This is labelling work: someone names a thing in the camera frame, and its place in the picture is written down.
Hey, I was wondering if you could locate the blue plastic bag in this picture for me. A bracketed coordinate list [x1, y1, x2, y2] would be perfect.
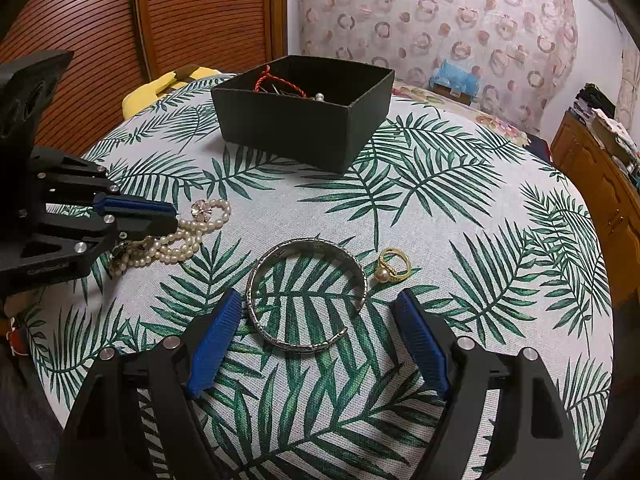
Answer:
[428, 61, 480, 105]

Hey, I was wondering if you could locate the wooden sideboard cabinet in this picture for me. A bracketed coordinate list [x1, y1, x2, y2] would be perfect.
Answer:
[551, 113, 640, 306]

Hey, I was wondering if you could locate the red cord bracelet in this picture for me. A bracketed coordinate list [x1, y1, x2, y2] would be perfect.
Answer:
[252, 64, 309, 100]

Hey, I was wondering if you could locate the green leaf print tablecloth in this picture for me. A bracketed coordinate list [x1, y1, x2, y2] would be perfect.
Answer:
[24, 79, 613, 479]

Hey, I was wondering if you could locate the silver cuff bangle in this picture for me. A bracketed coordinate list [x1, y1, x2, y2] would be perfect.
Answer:
[245, 236, 372, 356]

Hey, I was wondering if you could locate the brown wooden wardrobe door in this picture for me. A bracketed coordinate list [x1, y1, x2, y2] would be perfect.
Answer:
[1, 0, 288, 155]

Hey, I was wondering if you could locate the floral bedspread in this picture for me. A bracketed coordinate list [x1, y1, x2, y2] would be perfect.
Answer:
[392, 80, 532, 148]

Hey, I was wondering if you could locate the yellow plush toy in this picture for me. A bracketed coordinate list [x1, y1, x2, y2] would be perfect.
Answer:
[122, 64, 221, 119]

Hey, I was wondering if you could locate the gold pearl ring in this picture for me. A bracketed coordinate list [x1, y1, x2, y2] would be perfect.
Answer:
[373, 246, 414, 283]

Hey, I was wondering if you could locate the black square jewelry box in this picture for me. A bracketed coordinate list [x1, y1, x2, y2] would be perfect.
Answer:
[210, 55, 395, 174]

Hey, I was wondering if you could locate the white pearl necklace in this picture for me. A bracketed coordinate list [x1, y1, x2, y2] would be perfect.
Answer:
[106, 197, 234, 279]

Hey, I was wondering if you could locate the patterned lace curtain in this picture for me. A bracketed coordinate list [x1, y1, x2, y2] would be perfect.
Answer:
[299, 0, 578, 133]

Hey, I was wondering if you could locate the pile of papers and clothes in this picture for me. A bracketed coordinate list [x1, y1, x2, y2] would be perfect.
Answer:
[570, 82, 639, 188]

